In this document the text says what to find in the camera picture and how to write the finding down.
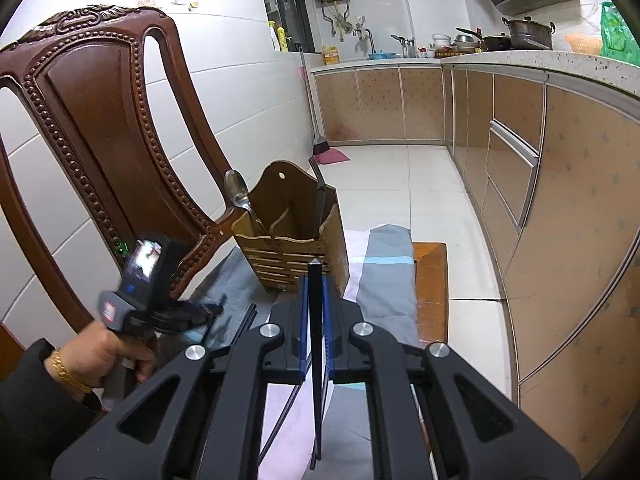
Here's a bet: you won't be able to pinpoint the silver metal spoon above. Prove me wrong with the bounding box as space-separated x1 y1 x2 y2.
224 169 268 235

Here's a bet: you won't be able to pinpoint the left forearm dark sleeve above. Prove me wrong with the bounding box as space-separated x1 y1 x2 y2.
0 338 102 479

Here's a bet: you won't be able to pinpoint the beige kitchen cabinets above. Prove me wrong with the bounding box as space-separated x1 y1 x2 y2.
311 51 639 472

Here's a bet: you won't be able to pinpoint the left hand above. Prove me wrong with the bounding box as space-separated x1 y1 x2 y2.
58 321 156 388

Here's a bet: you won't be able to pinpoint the grey pink striped cloth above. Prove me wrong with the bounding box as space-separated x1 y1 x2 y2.
188 223 436 480

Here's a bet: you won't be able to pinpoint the brown wooden utensil holder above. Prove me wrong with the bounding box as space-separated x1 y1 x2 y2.
231 160 349 294

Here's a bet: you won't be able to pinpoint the pink dustpan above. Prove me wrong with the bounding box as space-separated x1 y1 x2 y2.
314 148 349 165

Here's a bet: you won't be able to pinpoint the broom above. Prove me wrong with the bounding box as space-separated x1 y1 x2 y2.
297 47 330 162

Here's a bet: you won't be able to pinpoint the carved wooden chair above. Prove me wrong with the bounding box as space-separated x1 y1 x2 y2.
0 4 252 361

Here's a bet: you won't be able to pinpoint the yellow box on counter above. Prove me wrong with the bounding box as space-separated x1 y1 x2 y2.
322 46 341 65

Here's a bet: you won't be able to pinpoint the yellow bottle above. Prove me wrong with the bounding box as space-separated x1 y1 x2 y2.
273 24 288 52

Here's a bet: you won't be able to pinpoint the metal cooking pot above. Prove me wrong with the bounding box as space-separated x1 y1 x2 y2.
502 16 556 50

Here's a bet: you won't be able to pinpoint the green plastic bag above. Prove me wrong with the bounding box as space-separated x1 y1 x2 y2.
601 1 640 66

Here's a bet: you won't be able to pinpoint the gold bracelet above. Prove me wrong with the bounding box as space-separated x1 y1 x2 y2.
48 349 94 396

